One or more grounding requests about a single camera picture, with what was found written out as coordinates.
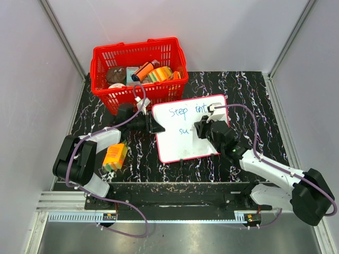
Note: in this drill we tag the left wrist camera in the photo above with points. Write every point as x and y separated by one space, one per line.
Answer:
142 104

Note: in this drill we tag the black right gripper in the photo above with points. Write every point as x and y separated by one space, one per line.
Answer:
201 126

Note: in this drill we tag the teal small box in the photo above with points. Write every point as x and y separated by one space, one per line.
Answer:
130 80

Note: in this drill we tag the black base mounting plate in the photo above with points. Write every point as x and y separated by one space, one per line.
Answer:
230 196

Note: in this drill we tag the white round lid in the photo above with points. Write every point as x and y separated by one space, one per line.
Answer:
116 85

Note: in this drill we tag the yellow green striped sponge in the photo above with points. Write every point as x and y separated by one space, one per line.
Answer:
160 74

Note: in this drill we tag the pink framed whiteboard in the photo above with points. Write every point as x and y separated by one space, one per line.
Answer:
179 141

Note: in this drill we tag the orange yellow sponge pack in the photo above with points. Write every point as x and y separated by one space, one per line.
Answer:
115 157

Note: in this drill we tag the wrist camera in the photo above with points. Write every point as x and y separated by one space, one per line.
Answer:
142 104
217 112

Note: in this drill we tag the orange snack packet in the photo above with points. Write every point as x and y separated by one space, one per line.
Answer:
175 75

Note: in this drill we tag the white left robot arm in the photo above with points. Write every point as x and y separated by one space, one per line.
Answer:
77 155

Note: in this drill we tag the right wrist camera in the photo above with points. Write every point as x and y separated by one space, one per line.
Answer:
217 112

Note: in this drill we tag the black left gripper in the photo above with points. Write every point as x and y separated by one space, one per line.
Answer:
151 124

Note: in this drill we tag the orange pump bottle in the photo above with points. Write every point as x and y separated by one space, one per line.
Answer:
145 69

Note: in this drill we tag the red plastic basket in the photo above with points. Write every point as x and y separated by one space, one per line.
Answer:
165 50

